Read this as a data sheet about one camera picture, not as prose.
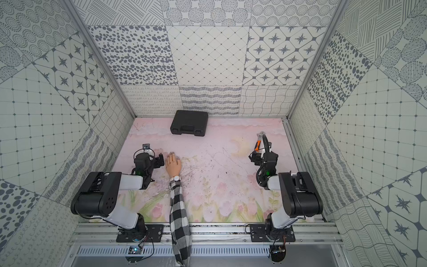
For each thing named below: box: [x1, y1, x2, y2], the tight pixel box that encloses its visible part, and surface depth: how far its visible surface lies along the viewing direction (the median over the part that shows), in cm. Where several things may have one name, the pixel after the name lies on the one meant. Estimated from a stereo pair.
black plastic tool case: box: [170, 110, 209, 137], surface depth 119 cm
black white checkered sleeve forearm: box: [169, 179, 193, 267], surface depth 73 cm
